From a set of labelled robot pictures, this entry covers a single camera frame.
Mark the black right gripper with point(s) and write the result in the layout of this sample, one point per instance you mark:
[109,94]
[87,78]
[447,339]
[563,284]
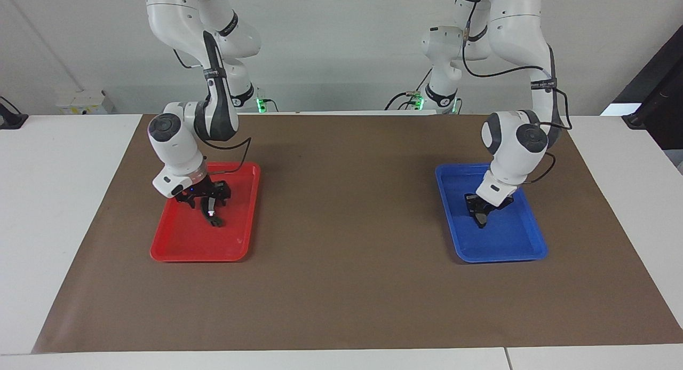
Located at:
[217,190]

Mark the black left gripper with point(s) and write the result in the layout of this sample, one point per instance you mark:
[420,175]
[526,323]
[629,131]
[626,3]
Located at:
[471,201]

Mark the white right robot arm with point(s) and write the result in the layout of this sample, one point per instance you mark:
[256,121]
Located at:
[176,140]

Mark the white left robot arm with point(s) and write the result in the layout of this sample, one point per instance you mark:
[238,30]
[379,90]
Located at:
[515,140]

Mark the blue plastic tray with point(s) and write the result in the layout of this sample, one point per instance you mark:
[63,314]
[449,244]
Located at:
[512,242]

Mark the red plastic tray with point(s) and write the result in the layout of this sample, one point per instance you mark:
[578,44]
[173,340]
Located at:
[187,242]

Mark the brown table mat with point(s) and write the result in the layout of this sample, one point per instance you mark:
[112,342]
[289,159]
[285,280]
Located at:
[341,295]

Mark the dark panel with stand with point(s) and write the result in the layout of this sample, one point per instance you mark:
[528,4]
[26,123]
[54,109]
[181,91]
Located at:
[661,92]

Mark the black clamp at table edge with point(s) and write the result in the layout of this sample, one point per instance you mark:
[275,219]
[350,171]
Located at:
[10,118]

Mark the white wall socket box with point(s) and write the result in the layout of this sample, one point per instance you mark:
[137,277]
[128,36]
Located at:
[85,103]

